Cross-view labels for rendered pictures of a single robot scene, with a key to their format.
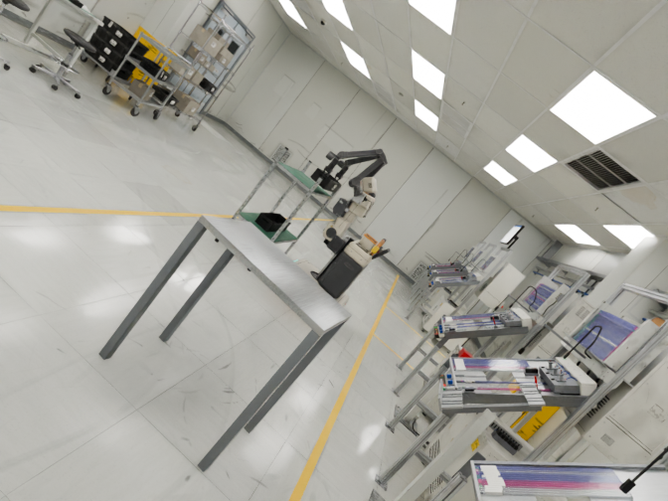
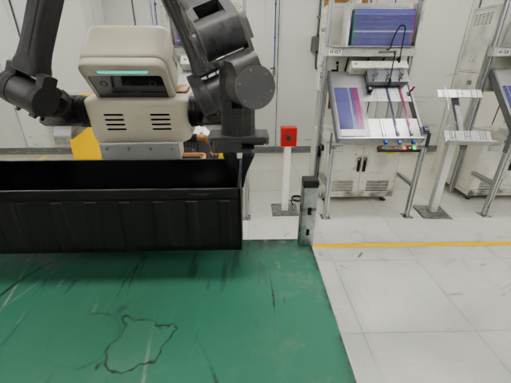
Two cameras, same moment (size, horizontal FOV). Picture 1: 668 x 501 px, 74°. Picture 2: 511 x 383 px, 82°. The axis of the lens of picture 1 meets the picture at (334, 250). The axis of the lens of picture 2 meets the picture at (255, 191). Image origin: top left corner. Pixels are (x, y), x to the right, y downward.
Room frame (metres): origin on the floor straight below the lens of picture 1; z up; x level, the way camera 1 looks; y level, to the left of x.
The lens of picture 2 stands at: (4.15, 1.02, 1.32)
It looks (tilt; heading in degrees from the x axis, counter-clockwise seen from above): 25 degrees down; 262
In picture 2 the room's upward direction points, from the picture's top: straight up
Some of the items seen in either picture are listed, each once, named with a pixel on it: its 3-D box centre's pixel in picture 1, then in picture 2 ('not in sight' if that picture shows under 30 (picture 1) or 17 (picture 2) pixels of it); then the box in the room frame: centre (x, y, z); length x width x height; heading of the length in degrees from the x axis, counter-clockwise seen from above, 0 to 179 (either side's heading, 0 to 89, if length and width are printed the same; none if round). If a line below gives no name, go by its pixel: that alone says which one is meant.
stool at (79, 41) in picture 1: (68, 62); not in sight; (4.66, 3.49, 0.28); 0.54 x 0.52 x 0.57; 106
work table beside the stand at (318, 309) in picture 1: (230, 333); not in sight; (1.92, 0.13, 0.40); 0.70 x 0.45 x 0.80; 78
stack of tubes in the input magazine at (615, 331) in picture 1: (610, 339); (380, 28); (2.74, -1.62, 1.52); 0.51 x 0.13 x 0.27; 174
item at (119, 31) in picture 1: (113, 53); not in sight; (6.67, 4.48, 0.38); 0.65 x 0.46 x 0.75; 86
